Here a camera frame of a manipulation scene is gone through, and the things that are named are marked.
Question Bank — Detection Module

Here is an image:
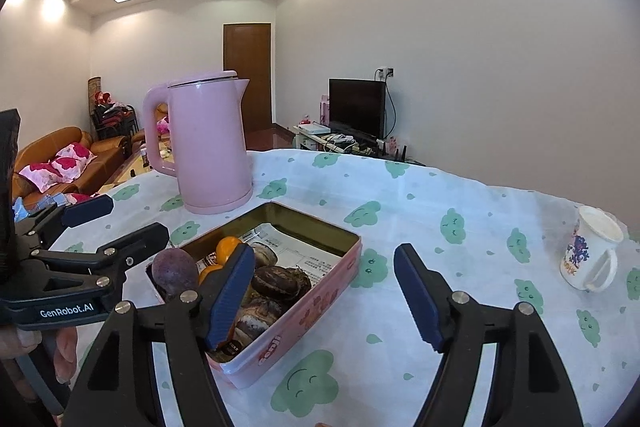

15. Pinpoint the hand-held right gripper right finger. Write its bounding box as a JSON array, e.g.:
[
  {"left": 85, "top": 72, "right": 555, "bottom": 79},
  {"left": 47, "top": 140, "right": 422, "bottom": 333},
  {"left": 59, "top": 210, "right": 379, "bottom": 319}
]
[{"left": 393, "top": 243, "right": 586, "bottom": 427}]

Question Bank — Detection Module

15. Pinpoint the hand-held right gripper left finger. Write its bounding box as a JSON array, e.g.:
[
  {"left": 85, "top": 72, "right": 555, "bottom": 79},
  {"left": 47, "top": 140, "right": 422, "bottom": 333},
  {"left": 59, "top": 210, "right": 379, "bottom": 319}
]
[{"left": 62, "top": 243, "right": 257, "bottom": 427}]

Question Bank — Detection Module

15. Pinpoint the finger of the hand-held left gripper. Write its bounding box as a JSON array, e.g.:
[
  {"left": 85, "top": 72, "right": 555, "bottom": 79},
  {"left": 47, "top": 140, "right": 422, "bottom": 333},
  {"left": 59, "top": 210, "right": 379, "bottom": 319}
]
[
  {"left": 30, "top": 222, "right": 171, "bottom": 299},
  {"left": 15, "top": 194, "right": 115, "bottom": 253}
]

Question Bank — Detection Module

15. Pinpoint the large orange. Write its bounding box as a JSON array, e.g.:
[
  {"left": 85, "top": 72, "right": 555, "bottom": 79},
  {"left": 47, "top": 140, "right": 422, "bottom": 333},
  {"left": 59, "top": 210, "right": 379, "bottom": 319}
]
[{"left": 198, "top": 263, "right": 223, "bottom": 286}]

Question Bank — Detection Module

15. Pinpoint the purple passion fruit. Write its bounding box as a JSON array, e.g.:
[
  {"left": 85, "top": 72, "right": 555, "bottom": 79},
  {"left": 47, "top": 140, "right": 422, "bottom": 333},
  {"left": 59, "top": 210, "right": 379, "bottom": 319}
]
[{"left": 151, "top": 247, "right": 195, "bottom": 303}]

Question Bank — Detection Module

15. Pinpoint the small orange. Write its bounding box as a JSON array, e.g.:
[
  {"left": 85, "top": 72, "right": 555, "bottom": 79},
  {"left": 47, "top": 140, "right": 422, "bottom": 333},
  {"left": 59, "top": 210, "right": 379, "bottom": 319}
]
[{"left": 216, "top": 236, "right": 241, "bottom": 264}]

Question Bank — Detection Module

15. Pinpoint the pink tin box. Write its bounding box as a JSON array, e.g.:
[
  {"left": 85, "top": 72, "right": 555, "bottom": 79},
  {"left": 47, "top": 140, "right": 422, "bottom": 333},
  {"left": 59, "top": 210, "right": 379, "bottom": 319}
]
[{"left": 145, "top": 201, "right": 362, "bottom": 390}]

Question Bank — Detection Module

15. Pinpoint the person's left hand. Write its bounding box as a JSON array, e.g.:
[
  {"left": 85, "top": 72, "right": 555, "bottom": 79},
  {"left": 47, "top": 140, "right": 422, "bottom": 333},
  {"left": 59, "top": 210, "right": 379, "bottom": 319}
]
[{"left": 0, "top": 324, "right": 79, "bottom": 385}]

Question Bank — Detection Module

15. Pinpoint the pink flowered pillow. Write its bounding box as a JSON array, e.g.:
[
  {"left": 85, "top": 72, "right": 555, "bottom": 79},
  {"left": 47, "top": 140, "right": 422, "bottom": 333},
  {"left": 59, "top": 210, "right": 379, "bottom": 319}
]
[{"left": 19, "top": 143, "right": 97, "bottom": 182}]

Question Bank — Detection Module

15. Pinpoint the wooden coffee table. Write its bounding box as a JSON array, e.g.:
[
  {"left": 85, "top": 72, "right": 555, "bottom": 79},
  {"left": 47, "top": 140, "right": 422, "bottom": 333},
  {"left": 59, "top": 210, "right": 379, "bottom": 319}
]
[{"left": 97, "top": 146, "right": 172, "bottom": 196}]

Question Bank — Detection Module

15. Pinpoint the orange-brown leather sofa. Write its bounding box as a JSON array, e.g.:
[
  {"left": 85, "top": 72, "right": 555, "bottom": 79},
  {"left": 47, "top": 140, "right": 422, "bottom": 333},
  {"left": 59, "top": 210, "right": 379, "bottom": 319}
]
[{"left": 12, "top": 127, "right": 133, "bottom": 208}]

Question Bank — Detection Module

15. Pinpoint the white printed packet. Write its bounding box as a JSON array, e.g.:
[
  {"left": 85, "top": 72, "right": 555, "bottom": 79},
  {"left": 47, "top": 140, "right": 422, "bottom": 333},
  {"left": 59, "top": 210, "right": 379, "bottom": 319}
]
[{"left": 235, "top": 227, "right": 347, "bottom": 289}]

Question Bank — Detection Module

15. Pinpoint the stack of dark chairs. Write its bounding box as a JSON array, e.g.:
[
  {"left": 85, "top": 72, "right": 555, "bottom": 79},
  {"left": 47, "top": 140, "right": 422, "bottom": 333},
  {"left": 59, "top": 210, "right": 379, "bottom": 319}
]
[{"left": 90, "top": 102, "right": 137, "bottom": 140}]

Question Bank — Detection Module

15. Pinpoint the pink electric kettle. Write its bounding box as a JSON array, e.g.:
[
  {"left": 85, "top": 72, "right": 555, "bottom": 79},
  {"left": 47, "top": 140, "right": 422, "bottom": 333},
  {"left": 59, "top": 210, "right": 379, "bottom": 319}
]
[{"left": 143, "top": 71, "right": 254, "bottom": 215}]

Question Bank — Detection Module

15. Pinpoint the white printed mug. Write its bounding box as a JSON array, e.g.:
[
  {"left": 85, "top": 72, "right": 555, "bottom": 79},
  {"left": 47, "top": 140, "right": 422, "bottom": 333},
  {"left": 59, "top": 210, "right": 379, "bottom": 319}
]
[{"left": 559, "top": 205, "right": 625, "bottom": 293}]

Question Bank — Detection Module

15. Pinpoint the low television stand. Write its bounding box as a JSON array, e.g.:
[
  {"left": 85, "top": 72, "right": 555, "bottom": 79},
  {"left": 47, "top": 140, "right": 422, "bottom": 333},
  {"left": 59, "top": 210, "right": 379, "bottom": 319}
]
[{"left": 292, "top": 122, "right": 426, "bottom": 168}]

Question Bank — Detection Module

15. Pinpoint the brown wooden door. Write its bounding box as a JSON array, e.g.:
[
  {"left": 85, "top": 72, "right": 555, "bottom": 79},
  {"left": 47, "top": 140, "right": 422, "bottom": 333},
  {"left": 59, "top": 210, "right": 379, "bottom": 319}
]
[{"left": 223, "top": 23, "right": 272, "bottom": 132}]

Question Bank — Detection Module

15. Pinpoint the black television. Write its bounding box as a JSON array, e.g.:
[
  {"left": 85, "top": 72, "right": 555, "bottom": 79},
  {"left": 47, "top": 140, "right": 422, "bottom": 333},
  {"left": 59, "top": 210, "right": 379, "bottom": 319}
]
[{"left": 328, "top": 78, "right": 387, "bottom": 140}]

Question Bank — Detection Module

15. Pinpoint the black power cable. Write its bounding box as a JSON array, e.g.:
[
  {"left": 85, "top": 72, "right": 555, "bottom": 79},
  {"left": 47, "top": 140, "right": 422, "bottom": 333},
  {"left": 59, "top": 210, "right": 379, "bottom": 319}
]
[{"left": 382, "top": 74, "right": 398, "bottom": 142}]

